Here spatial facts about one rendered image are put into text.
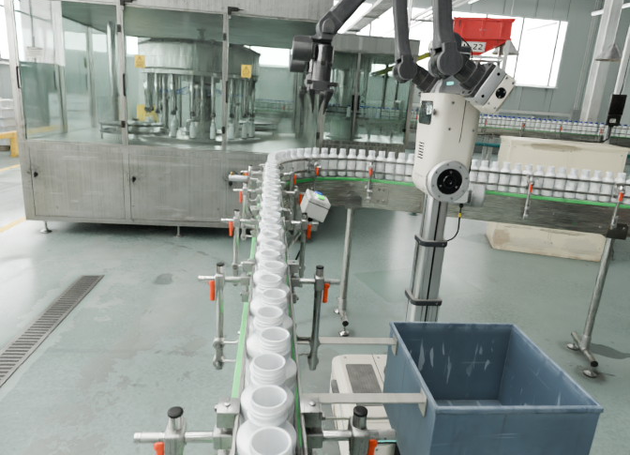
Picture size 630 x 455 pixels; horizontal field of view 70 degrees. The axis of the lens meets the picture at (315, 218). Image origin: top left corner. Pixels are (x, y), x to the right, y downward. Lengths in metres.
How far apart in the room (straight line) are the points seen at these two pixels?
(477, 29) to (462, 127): 6.21
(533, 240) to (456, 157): 3.67
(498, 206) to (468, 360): 1.70
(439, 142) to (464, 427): 1.06
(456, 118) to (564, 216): 1.37
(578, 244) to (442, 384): 4.33
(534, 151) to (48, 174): 4.76
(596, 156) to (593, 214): 2.39
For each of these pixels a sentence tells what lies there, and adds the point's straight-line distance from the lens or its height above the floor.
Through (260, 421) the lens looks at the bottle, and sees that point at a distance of 0.47.
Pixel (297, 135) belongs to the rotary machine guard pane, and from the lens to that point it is 4.43.
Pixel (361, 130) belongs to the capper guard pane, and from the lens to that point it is 6.44.
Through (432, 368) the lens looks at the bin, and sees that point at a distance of 1.21.
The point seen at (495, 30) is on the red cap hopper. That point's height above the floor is 2.63.
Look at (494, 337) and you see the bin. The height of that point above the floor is 0.91.
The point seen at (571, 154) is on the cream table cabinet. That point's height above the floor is 1.08.
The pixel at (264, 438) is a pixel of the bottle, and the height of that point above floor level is 1.15.
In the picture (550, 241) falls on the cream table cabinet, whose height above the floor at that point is 0.16.
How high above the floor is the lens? 1.45
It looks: 15 degrees down
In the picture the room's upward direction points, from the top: 4 degrees clockwise
